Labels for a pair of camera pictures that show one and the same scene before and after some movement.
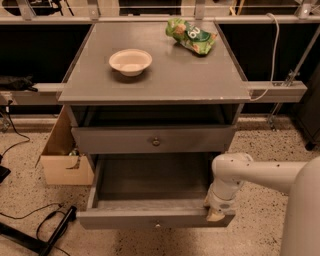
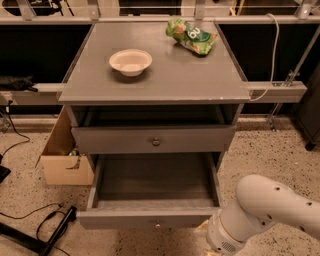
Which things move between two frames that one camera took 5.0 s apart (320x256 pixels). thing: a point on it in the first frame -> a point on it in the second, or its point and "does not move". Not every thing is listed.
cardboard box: [61, 162] does not move
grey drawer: [137, 190] does not move
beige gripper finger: [213, 216] -> [202, 227]
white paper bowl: [130, 62] does not move
